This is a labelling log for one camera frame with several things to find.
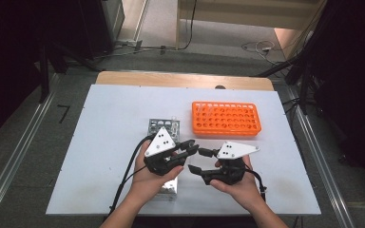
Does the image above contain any dark curtain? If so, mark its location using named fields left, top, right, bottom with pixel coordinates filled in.
left=293, top=0, right=365, bottom=191
left=0, top=0, right=84, bottom=148

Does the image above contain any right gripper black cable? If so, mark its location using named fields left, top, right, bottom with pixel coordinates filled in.
left=245, top=167, right=268, bottom=202

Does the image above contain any narrow metal floor rail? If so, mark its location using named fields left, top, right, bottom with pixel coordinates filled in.
left=132, top=0, right=150, bottom=42

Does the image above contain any grey floor power strip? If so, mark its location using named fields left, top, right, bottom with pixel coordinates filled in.
left=113, top=39, right=144, bottom=52

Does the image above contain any black metal stand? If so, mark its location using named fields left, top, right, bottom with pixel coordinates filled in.
left=37, top=41, right=104, bottom=104
left=255, top=53, right=319, bottom=116

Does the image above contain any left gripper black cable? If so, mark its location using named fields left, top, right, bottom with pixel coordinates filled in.
left=108, top=134, right=156, bottom=217

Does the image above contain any person's left hand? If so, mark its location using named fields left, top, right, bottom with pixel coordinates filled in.
left=127, top=140, right=184, bottom=203

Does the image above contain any shiny metal test tube rack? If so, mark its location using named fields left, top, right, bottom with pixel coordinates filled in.
left=146, top=118, right=181, bottom=201

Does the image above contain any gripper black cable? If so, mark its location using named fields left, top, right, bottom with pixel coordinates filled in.
left=108, top=134, right=156, bottom=217
left=245, top=167, right=268, bottom=202

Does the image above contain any dark cabinet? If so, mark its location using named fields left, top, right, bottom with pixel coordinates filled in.
left=75, top=0, right=125, bottom=61

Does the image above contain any black power cable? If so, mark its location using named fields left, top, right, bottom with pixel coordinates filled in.
left=180, top=0, right=198, bottom=51

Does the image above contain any person's right hand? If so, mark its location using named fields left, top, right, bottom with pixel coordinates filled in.
left=209, top=155, right=267, bottom=213

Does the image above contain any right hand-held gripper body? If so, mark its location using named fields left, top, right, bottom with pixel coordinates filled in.
left=202, top=141, right=260, bottom=186

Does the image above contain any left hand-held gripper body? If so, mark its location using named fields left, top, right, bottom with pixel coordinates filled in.
left=143, top=126, right=187, bottom=177

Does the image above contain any orange plastic test tube rack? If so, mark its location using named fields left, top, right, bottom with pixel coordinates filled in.
left=191, top=101, right=262, bottom=138

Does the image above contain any long metal floor rail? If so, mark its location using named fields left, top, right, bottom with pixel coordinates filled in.
left=0, top=73, right=61, bottom=226
left=284, top=85, right=357, bottom=228

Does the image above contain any white cable on floor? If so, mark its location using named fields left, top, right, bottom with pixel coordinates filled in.
left=240, top=40, right=279, bottom=65

